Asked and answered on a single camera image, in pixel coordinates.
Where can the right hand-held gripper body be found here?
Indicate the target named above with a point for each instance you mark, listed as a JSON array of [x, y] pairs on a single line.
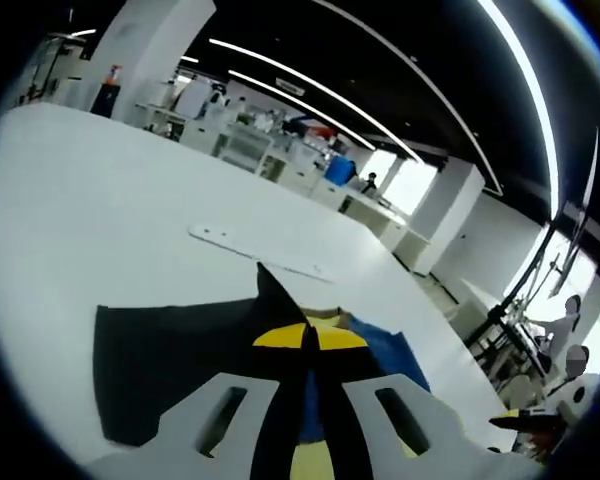
[[580, 400]]

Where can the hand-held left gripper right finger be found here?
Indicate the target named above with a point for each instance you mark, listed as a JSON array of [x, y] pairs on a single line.
[[380, 430]]

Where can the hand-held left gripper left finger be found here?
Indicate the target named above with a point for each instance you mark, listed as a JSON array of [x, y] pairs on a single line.
[[240, 430]]

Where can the yellow and blue garment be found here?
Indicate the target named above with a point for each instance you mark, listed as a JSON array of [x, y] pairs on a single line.
[[170, 360]]

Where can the black tripod stand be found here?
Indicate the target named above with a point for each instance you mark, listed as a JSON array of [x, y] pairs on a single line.
[[510, 320]]

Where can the white long desk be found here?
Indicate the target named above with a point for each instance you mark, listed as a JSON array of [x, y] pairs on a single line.
[[375, 215]]

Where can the blue water barrel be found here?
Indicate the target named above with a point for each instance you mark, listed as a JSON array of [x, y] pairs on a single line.
[[340, 171]]

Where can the long ceiling light strip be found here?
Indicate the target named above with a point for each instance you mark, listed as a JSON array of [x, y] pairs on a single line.
[[320, 100], [535, 90], [305, 107]]

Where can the white cabinet unit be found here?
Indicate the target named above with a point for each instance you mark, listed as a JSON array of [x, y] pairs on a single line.
[[194, 99]]

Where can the small black cabinet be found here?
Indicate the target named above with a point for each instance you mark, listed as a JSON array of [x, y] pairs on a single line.
[[105, 102]]

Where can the orange item on cabinet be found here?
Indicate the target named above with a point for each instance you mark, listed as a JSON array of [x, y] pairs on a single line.
[[113, 75]]

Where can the white square pillar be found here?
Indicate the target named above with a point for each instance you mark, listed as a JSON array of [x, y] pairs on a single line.
[[150, 60]]

